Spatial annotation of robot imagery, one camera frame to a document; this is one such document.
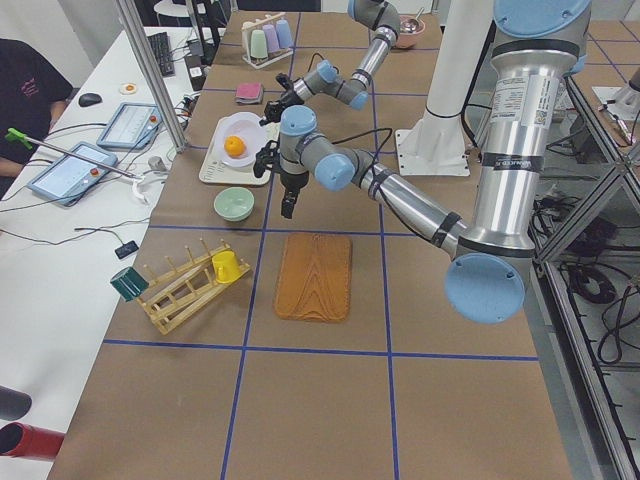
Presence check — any purple tumbler cup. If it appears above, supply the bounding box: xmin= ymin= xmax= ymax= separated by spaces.
xmin=262 ymin=24 xmax=280 ymax=55

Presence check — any orange fruit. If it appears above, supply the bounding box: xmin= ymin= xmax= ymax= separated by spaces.
xmin=224 ymin=135 xmax=246 ymax=158

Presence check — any black keyboard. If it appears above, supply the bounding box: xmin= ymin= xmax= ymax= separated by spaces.
xmin=147 ymin=32 xmax=175 ymax=77

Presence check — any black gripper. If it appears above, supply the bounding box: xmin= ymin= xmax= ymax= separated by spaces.
xmin=280 ymin=172 xmax=307 ymax=218
xmin=259 ymin=89 xmax=300 ymax=125

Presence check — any metal scoop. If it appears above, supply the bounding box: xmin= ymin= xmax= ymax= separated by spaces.
xmin=400 ymin=7 xmax=425 ymax=34

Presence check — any dark green mug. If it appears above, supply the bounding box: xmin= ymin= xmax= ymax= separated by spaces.
xmin=110 ymin=267 xmax=149 ymax=302

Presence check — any seated person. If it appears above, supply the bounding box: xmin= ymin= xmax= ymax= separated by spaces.
xmin=1 ymin=39 xmax=73 ymax=193

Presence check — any blue tumbler cup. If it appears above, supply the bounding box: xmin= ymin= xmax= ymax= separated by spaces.
xmin=275 ymin=18 xmax=293 ymax=50

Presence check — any wooden cutting board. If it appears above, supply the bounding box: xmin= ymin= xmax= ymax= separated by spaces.
xmin=274 ymin=233 xmax=352 ymax=323

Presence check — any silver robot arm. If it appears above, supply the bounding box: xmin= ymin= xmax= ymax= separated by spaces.
xmin=259 ymin=0 xmax=400 ymax=126
xmin=266 ymin=1 xmax=591 ymax=324

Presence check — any green bowl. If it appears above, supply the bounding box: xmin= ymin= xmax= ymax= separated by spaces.
xmin=213 ymin=186 xmax=255 ymax=222

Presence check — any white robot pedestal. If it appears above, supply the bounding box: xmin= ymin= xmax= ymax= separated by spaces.
xmin=396 ymin=0 xmax=494 ymax=176

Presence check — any black computer mouse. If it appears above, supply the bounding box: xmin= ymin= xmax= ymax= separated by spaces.
xmin=78 ymin=93 xmax=103 ymax=108

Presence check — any teach pendant far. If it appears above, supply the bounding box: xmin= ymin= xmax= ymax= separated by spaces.
xmin=96 ymin=102 xmax=162 ymax=150

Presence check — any yellow mug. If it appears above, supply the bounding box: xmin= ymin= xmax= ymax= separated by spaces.
xmin=211 ymin=250 xmax=243 ymax=284

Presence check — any red cylinder bottle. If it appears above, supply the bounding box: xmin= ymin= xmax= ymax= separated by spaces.
xmin=1 ymin=422 xmax=65 ymax=461

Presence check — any pink bowl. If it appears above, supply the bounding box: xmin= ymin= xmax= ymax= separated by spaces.
xmin=395 ymin=15 xmax=426 ymax=49

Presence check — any teach pendant near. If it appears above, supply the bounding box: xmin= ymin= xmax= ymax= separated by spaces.
xmin=27 ymin=142 xmax=118 ymax=206

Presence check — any grey cloth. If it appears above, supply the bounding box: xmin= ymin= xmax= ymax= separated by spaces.
xmin=235 ymin=84 xmax=265 ymax=107

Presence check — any teach pendant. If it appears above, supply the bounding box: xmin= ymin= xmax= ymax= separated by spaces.
xmin=27 ymin=142 xmax=118 ymax=206
xmin=96 ymin=102 xmax=162 ymax=150

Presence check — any aluminium frame post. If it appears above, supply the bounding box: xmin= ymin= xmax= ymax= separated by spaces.
xmin=115 ymin=0 xmax=187 ymax=154

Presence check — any white round plate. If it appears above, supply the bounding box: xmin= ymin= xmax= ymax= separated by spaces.
xmin=214 ymin=112 xmax=268 ymax=168

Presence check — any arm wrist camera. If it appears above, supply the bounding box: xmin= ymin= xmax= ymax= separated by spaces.
xmin=253 ymin=140 xmax=281 ymax=178
xmin=275 ymin=73 xmax=294 ymax=91

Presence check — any cream bear tray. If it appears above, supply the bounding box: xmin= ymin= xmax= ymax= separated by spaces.
xmin=199 ymin=112 xmax=279 ymax=186

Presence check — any green tumbler cup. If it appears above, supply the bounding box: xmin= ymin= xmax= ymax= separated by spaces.
xmin=250 ymin=29 xmax=268 ymax=62

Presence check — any white wire cup rack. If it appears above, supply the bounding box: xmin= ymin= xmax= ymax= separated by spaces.
xmin=241 ymin=12 xmax=294 ymax=69

